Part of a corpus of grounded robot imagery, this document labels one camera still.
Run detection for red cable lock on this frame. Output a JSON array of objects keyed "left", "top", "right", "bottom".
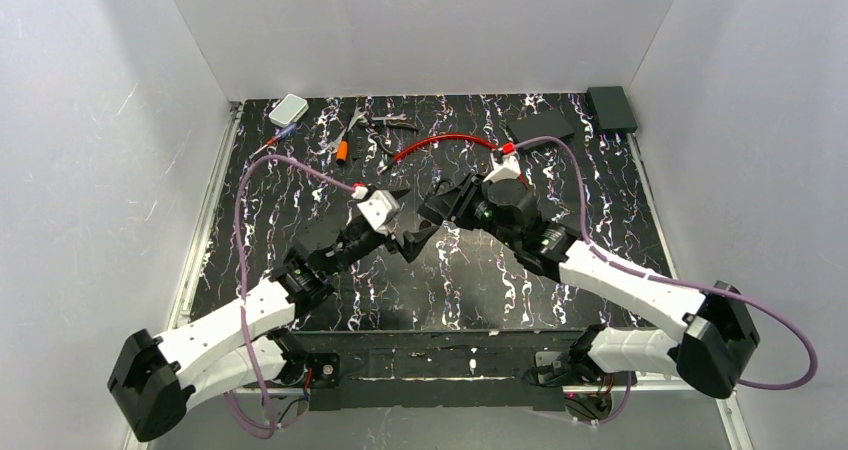
[{"left": 374, "top": 132, "right": 517, "bottom": 189}]

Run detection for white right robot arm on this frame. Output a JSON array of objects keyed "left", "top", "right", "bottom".
[{"left": 418, "top": 175, "right": 760, "bottom": 399}]

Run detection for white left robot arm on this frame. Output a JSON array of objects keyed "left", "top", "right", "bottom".
[{"left": 107, "top": 187, "right": 438, "bottom": 442}]

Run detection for black comb piece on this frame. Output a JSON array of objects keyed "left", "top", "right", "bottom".
[{"left": 348, "top": 135, "right": 368, "bottom": 161}]

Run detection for flat black plate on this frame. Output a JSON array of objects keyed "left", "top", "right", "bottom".
[{"left": 506, "top": 110, "right": 575, "bottom": 143}]

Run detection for red blue screwdriver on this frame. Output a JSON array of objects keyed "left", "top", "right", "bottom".
[{"left": 250, "top": 122, "right": 299, "bottom": 158}]

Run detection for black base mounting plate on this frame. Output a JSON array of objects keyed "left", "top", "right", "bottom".
[{"left": 241, "top": 329, "right": 637, "bottom": 414}]

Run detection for white rectangular box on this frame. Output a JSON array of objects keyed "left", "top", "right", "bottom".
[{"left": 268, "top": 94, "right": 309, "bottom": 127}]

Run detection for black box in corner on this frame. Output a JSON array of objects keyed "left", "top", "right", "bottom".
[{"left": 586, "top": 86, "right": 638, "bottom": 134}]

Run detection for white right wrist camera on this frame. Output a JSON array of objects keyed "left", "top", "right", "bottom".
[{"left": 483, "top": 143, "right": 522, "bottom": 183}]

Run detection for orange handled tool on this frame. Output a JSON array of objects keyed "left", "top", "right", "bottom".
[{"left": 328, "top": 107, "right": 365, "bottom": 166}]

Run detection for black handled pliers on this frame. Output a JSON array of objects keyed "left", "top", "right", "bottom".
[{"left": 369, "top": 114, "right": 419, "bottom": 132}]

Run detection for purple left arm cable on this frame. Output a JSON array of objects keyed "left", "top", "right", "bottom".
[{"left": 223, "top": 155, "right": 359, "bottom": 440}]

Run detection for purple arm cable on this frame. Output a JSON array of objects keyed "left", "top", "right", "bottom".
[
  {"left": 515, "top": 135, "right": 819, "bottom": 425},
  {"left": 223, "top": 155, "right": 359, "bottom": 440}
]

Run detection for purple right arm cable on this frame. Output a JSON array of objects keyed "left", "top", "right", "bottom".
[{"left": 515, "top": 135, "right": 819, "bottom": 425}]

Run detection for aluminium frame rail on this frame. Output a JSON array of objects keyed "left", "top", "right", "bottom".
[{"left": 122, "top": 101, "right": 243, "bottom": 450}]

